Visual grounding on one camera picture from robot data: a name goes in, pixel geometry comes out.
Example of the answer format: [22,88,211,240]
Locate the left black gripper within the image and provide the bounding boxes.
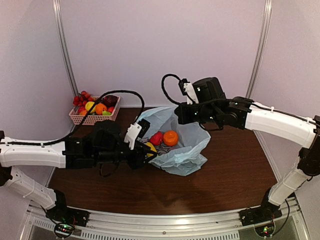
[94,139,158,170]

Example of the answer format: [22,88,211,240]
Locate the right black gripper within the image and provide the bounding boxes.
[175,101,219,125]

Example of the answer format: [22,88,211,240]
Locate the yellow fruit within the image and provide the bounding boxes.
[145,142,157,158]

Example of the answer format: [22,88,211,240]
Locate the light blue printed plastic bag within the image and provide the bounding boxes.
[138,106,211,176]

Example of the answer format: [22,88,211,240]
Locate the red lychee bunch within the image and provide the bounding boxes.
[72,90,96,107]

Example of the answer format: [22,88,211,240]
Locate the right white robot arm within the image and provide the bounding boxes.
[174,77,320,221]

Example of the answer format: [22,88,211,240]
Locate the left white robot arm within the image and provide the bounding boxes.
[0,120,158,222]

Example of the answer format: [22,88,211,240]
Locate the red apple in bag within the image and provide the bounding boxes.
[149,131,164,146]

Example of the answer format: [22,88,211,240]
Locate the orange fruit in bag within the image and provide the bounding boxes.
[163,130,179,147]

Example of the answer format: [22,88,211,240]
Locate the orange fruit in basket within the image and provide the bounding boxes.
[95,103,108,115]

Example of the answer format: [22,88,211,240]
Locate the red peach in basket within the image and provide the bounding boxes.
[107,106,115,113]

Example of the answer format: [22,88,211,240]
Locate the green pear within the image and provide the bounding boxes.
[102,110,112,116]

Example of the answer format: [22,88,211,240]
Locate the dark red apple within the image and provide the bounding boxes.
[102,94,118,108]

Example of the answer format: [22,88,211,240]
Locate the orange green mango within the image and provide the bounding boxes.
[78,110,88,116]

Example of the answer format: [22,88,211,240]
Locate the yellow lemon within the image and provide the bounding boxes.
[85,101,96,114]

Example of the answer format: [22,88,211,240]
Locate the pink perforated plastic basket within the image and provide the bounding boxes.
[68,96,121,126]

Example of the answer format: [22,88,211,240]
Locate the red apple in basket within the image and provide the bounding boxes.
[77,106,86,115]

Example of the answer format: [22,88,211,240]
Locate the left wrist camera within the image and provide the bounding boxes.
[124,119,151,150]

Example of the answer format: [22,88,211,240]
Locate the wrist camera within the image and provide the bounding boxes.
[178,78,199,105]
[124,119,151,150]

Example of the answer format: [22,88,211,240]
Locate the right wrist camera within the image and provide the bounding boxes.
[178,78,199,105]

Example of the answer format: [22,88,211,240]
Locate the right black cable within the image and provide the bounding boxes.
[161,73,187,106]

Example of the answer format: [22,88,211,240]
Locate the black cable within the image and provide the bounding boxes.
[161,73,187,106]
[0,90,146,147]

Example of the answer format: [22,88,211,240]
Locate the right aluminium corner post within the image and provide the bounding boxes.
[245,0,273,98]

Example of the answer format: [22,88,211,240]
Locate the aluminium corner post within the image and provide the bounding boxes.
[245,0,273,98]
[52,0,79,96]

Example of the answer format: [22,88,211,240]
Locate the left black cable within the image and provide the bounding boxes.
[0,90,146,147]

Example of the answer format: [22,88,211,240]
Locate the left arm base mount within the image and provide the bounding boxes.
[46,190,90,227]

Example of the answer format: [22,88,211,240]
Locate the front aluminium rail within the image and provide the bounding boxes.
[18,197,311,240]

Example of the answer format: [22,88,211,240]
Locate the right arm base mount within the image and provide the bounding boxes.
[238,190,283,226]

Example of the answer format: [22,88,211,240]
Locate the left aluminium corner post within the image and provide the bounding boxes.
[52,0,79,96]

